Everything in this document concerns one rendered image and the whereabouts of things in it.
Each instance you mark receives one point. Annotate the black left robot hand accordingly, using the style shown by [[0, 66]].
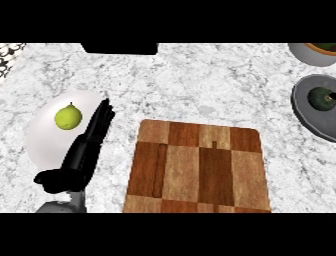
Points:
[[82, 156]]

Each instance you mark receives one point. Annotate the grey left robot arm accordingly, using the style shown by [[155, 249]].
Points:
[[72, 203]]

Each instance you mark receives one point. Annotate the dark green squash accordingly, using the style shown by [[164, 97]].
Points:
[[319, 99]]

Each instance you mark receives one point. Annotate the wooden checkered cutting board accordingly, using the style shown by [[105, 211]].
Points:
[[198, 170]]

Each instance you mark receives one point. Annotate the white round plate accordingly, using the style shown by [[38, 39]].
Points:
[[46, 143]]

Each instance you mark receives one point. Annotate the yellow-green lemon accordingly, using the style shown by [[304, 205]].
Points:
[[68, 117]]

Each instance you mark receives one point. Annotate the grey potted plant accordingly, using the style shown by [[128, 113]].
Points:
[[319, 55]]

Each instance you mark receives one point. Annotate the black appliance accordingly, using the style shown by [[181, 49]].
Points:
[[119, 48]]

